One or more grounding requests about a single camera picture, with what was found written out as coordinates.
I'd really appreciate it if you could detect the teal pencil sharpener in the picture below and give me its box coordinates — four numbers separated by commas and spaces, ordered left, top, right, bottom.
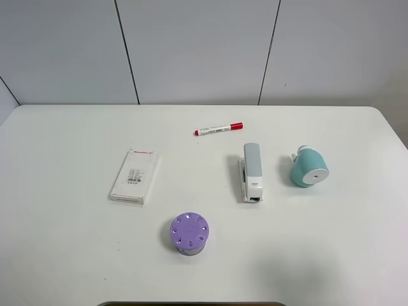
289, 145, 330, 187

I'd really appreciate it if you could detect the white grey stapler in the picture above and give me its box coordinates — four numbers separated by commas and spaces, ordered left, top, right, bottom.
238, 143, 263, 203

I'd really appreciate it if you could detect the red white marker pen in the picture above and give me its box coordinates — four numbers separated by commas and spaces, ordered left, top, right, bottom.
193, 122, 244, 136

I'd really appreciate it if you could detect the white flat cardboard box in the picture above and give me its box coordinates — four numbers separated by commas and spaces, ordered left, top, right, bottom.
109, 149, 158, 205

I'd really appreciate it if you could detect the purple round air freshener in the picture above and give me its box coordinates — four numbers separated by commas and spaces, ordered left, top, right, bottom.
170, 212, 210, 256

